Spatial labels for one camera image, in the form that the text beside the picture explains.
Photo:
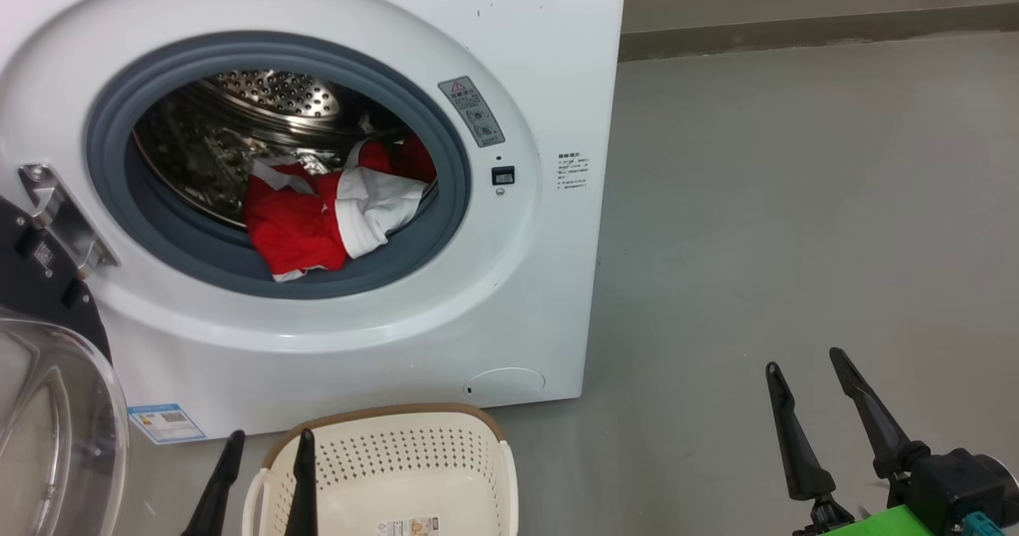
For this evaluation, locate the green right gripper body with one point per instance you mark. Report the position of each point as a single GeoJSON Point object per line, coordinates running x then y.
{"type": "Point", "coordinates": [884, 524]}

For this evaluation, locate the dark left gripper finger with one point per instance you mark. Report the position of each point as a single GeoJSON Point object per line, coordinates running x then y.
{"type": "Point", "coordinates": [304, 496]}
{"type": "Point", "coordinates": [219, 496]}

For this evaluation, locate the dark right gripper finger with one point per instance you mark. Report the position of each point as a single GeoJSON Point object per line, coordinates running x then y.
{"type": "Point", "coordinates": [800, 456]}
{"type": "Point", "coordinates": [884, 436]}

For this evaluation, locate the black round glass washer door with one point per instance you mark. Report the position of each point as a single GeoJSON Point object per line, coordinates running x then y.
{"type": "Point", "coordinates": [48, 408]}

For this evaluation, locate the red and white garment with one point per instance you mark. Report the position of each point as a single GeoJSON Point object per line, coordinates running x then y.
{"type": "Point", "coordinates": [294, 229]}

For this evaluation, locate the cream perforated laundry basket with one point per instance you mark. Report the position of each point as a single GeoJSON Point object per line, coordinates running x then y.
{"type": "Point", "coordinates": [414, 464]}

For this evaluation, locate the white front-load washing machine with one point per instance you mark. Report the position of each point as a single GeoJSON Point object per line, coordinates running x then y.
{"type": "Point", "coordinates": [517, 297]}

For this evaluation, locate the metal door hinge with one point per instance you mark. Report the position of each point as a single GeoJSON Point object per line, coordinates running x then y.
{"type": "Point", "coordinates": [64, 217]}

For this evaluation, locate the black door latch socket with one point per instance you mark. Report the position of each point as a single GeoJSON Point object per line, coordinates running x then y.
{"type": "Point", "coordinates": [503, 175]}

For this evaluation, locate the steel washer drum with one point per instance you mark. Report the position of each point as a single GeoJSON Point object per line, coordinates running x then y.
{"type": "Point", "coordinates": [263, 94]}

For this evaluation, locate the blue energy label sticker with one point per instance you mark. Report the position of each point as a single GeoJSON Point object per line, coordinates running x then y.
{"type": "Point", "coordinates": [167, 424]}

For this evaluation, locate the round white filter cover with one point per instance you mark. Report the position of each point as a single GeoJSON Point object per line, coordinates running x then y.
{"type": "Point", "coordinates": [505, 385]}

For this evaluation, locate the small printed text label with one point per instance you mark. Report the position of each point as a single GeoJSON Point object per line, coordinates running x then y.
{"type": "Point", "coordinates": [572, 171]}

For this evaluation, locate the grey warning sticker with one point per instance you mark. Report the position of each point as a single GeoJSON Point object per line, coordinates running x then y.
{"type": "Point", "coordinates": [472, 111]}

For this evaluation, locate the grey wall baseboard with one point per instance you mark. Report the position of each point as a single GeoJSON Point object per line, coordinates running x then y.
{"type": "Point", "coordinates": [796, 34]}

